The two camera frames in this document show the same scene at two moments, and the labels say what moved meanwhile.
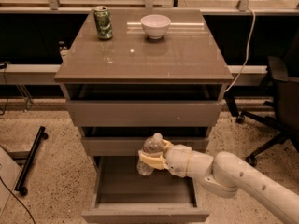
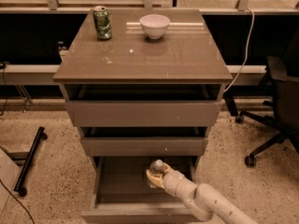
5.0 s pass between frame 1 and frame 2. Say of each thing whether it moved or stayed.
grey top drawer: stayed
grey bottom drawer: stayed
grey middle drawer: stayed
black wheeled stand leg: stayed
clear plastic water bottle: moved
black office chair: stayed
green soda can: stayed
